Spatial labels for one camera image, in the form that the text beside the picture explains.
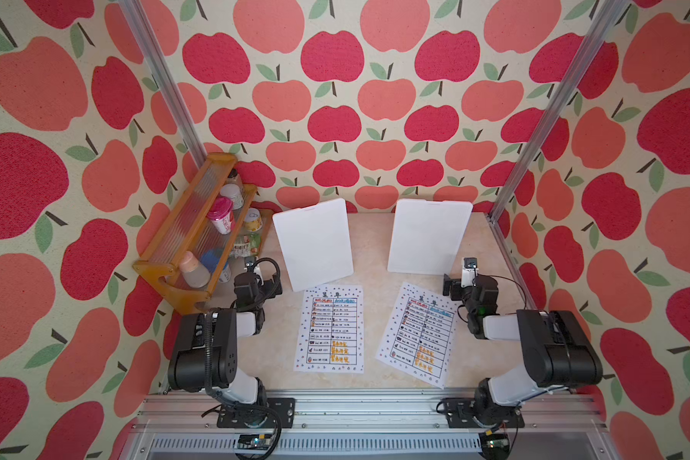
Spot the paper menu sheet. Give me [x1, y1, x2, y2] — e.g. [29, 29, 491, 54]
[294, 285, 365, 374]
[376, 283, 458, 389]

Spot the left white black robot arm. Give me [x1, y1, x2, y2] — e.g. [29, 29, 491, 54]
[168, 271, 283, 419]

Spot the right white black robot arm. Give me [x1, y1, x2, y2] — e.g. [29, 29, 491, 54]
[438, 274, 603, 429]

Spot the left white menu rack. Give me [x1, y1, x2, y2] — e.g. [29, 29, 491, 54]
[273, 199, 355, 292]

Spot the white menu rack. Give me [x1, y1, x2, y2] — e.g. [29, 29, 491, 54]
[387, 199, 473, 275]
[273, 199, 355, 292]

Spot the right white menu rack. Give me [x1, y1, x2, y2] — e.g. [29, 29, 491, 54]
[387, 199, 473, 275]

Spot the blue lid white jar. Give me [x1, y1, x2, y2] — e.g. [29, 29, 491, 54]
[201, 248, 232, 284]

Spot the green label snack packet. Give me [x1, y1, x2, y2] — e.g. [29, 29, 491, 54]
[231, 232, 262, 258]

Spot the pink capped clear bottle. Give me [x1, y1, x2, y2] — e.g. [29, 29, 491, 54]
[179, 251, 211, 289]

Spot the orange wooden shelf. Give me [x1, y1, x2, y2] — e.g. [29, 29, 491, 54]
[133, 153, 257, 315]

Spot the magenta lid white cup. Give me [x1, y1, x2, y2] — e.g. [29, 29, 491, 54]
[206, 197, 234, 235]

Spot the white lidded jar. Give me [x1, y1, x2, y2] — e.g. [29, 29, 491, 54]
[220, 183, 245, 210]

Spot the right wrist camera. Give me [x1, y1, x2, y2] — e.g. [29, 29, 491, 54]
[461, 257, 478, 289]

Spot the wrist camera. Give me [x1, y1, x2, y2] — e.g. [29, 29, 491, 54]
[461, 257, 478, 289]
[243, 256, 258, 272]

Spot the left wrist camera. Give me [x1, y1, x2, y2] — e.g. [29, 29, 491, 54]
[243, 256, 258, 272]

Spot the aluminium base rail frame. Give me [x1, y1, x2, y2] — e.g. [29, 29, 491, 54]
[117, 388, 620, 459]

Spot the left aluminium corner post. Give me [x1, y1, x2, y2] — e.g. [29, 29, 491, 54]
[119, 0, 207, 168]

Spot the aluminium corner post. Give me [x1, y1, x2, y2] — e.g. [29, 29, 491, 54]
[487, 0, 631, 228]
[119, 0, 207, 168]

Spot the right aluminium corner post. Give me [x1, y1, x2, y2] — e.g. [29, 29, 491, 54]
[487, 0, 631, 228]

